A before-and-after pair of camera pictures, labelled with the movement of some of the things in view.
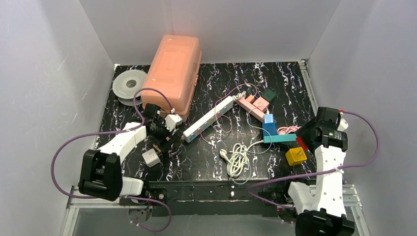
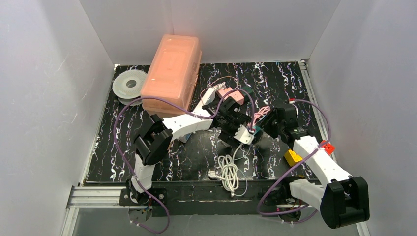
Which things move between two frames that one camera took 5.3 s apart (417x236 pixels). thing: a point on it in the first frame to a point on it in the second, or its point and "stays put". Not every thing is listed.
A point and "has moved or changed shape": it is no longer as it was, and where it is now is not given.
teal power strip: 280,138 to 257,128
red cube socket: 301,143 has moved or changed shape
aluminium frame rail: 352,199 stays put
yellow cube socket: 295,156 stays put
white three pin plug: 223,153 to 212,175
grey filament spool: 125,84 stays put
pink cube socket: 260,101 to 238,97
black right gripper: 300,141 to 270,120
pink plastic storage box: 172,80 stays put
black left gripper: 164,138 to 226,106
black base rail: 206,198 stays put
